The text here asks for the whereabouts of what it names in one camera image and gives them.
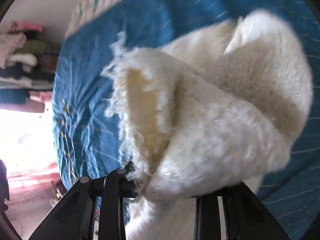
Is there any white tweed jacket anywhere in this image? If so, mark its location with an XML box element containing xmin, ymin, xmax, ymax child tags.
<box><xmin>103</xmin><ymin>10</ymin><xmax>313</xmax><ymax>239</ymax></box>

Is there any blue striped bed sheet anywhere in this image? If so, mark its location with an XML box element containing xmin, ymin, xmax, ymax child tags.
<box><xmin>53</xmin><ymin>0</ymin><xmax>319</xmax><ymax>239</ymax></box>

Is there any clothes rack with garments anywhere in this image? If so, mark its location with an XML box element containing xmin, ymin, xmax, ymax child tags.
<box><xmin>1</xmin><ymin>21</ymin><xmax>60</xmax><ymax>105</ymax></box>

